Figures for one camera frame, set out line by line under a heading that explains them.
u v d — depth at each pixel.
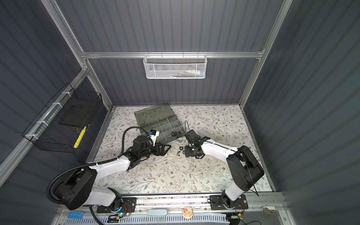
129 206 0.72
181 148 0.95
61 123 0.73
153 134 0.78
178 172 0.85
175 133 1.02
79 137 0.69
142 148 0.68
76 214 0.70
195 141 0.70
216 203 0.73
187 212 0.71
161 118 1.12
